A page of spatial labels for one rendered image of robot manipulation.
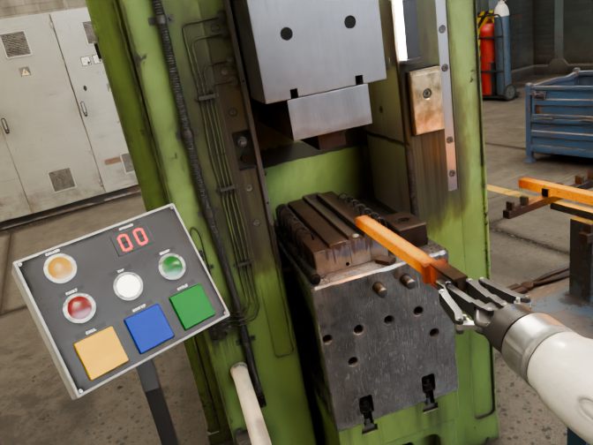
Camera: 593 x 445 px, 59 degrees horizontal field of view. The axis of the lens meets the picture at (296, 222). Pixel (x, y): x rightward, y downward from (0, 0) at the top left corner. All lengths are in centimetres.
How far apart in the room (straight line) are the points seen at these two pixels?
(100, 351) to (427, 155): 99
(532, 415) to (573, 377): 162
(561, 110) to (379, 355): 389
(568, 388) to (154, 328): 75
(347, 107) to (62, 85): 528
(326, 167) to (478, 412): 102
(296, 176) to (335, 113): 55
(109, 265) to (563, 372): 82
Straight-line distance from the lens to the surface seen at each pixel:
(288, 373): 163
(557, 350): 71
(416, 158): 152
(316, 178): 178
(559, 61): 1036
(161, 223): 116
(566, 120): 504
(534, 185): 150
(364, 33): 127
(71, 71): 634
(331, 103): 125
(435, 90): 150
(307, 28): 123
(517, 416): 229
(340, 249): 134
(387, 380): 151
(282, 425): 174
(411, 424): 164
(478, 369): 195
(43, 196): 645
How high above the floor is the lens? 151
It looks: 20 degrees down
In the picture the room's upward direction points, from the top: 10 degrees counter-clockwise
